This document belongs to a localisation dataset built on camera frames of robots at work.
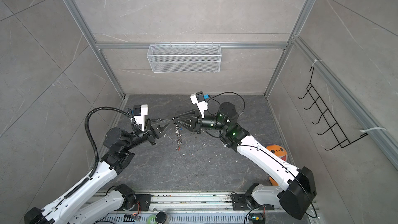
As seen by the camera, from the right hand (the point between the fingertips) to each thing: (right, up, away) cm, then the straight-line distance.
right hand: (177, 120), depth 58 cm
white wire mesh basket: (-3, +38, +44) cm, 58 cm away
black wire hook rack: (+66, -8, +3) cm, 66 cm away
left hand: (-2, 0, -2) cm, 3 cm away
